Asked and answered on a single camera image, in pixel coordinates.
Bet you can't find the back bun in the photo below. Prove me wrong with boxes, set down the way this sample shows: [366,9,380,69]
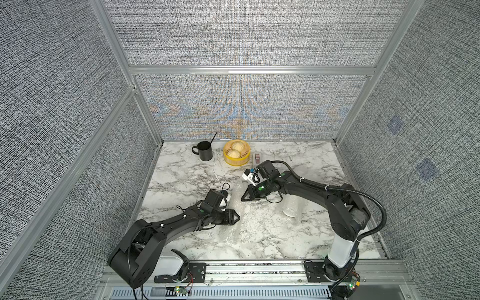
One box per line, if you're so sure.
[232,141,245,153]

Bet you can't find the aluminium front rail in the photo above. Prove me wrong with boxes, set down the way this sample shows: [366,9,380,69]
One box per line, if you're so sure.
[94,259,421,300]

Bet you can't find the thin black left cable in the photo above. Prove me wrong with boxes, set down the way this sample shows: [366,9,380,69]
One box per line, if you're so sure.
[175,181,231,213]

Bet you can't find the black corrugated right cable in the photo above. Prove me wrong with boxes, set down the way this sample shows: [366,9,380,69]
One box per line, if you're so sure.
[269,160,388,243]

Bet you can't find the small clear box red contents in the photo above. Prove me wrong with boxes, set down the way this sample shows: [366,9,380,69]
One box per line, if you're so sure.
[252,152,263,167]

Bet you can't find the bun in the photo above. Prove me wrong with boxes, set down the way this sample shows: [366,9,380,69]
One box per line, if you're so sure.
[232,141,245,153]
[227,149,241,159]

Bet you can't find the white ribbed slim vase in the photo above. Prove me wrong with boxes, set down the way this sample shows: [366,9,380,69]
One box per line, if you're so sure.
[221,214,248,248]

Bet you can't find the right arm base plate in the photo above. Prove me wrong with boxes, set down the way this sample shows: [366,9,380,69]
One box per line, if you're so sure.
[303,260,339,283]

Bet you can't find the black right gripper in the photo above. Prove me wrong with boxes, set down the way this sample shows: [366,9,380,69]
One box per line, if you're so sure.
[238,180,273,201]

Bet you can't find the yellow steamer basket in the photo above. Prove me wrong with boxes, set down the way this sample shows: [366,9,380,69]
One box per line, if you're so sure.
[222,139,251,167]

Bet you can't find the front bun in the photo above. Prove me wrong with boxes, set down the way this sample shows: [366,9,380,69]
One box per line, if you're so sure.
[227,149,241,159]

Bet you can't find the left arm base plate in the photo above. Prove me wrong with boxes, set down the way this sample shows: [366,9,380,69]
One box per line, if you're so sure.
[154,262,207,285]

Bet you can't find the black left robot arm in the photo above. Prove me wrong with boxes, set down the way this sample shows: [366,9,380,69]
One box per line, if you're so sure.
[107,189,241,290]

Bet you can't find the white ribbed wide vase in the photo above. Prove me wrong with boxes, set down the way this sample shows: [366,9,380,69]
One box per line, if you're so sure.
[282,194,306,221]

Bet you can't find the black cup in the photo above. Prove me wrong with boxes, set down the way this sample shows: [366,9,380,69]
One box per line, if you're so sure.
[192,141,213,161]

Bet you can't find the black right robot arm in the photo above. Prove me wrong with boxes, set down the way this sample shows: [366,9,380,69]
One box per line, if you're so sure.
[241,160,371,282]

